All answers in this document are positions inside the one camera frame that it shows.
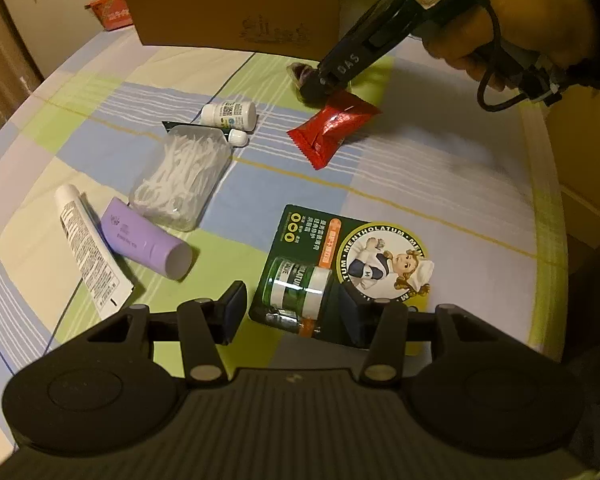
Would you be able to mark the red snack packet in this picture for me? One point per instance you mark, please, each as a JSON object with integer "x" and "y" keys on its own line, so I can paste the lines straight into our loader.
{"x": 332, "y": 127}

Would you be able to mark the white cream tube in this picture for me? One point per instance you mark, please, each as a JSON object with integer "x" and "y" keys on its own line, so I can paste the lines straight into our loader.
{"x": 87, "y": 247}

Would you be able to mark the person's right hand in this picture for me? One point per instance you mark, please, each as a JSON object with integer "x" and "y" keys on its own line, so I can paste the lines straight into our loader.
{"x": 525, "y": 15}

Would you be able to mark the purple tube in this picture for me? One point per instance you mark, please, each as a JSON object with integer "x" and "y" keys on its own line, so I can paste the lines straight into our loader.
{"x": 140, "y": 237}

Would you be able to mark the person's right forearm dark sleeve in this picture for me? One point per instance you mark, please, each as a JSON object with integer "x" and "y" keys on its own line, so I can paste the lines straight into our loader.
{"x": 597, "y": 15}

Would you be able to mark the clear box of floss picks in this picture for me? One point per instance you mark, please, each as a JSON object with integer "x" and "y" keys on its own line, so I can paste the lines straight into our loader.
{"x": 180, "y": 177}

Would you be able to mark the white pill bottle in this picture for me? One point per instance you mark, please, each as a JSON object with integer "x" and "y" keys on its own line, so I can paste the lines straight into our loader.
{"x": 230, "y": 116}

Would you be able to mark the red printed carton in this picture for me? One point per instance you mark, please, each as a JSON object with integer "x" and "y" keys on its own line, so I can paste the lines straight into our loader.
{"x": 112, "y": 10}

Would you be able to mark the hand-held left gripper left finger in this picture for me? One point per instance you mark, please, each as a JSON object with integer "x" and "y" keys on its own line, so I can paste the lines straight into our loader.
{"x": 234, "y": 311}

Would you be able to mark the desktop with checked cloth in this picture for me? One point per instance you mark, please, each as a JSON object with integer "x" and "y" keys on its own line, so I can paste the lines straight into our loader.
{"x": 430, "y": 175}

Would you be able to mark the wooden cabinet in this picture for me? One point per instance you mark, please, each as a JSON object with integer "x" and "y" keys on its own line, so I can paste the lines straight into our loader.
{"x": 2, "y": 45}

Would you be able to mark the brown cardboard box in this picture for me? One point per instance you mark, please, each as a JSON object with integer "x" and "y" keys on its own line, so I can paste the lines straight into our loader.
{"x": 240, "y": 7}

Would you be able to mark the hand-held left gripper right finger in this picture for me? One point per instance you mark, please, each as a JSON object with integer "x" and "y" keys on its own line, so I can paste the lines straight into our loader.
{"x": 351, "y": 317}

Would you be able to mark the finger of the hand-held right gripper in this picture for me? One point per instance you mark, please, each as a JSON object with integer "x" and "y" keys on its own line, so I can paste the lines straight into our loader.
{"x": 321, "y": 94}

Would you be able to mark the green ointment blister card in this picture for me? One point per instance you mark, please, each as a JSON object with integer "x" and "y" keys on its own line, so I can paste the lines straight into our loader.
{"x": 370, "y": 260}

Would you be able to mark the dark snack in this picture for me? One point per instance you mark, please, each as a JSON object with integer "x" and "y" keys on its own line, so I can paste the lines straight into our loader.
{"x": 300, "y": 71}

